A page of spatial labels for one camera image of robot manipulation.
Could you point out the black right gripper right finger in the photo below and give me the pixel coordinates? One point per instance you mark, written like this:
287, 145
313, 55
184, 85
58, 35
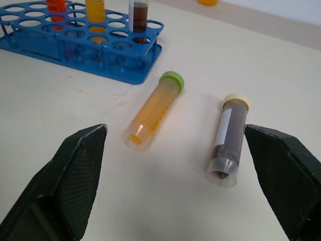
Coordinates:
283, 180

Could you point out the green-capped orange liquid tube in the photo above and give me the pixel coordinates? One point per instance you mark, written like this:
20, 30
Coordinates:
154, 110

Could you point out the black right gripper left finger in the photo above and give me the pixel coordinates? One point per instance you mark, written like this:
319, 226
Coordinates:
75, 180

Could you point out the orange object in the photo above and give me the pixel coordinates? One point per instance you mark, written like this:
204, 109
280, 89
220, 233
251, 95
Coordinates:
206, 2

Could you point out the blue test tube rack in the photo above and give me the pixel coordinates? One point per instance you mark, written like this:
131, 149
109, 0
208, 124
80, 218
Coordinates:
82, 47

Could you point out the yellow liquid tube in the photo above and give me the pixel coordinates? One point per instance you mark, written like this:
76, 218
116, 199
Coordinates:
95, 15

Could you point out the red-orange liquid tube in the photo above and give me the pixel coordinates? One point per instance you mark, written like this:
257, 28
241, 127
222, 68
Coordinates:
57, 12

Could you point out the dark brown liquid tube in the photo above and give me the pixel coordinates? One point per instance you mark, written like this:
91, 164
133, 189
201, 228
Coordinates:
140, 17

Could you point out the cream-capped brown liquid tube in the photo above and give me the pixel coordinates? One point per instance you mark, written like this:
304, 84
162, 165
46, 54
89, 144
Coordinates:
229, 140

